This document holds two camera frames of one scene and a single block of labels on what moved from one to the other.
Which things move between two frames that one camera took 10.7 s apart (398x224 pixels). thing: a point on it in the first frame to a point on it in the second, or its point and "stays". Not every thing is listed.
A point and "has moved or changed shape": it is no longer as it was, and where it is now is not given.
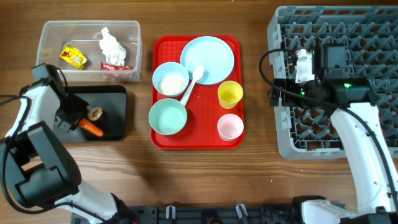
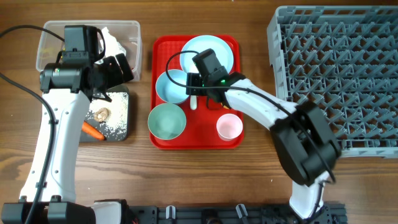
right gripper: x=286 y=84 to x=193 y=79
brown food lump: x=95 y=113 to x=102 y=114
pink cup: x=229 y=127 stays
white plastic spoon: x=198 y=74 to x=193 y=102
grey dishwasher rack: x=371 y=33 stays
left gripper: x=79 y=112 to x=116 y=78
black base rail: x=226 y=214 stays
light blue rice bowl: x=170 y=79 has moved or changed shape
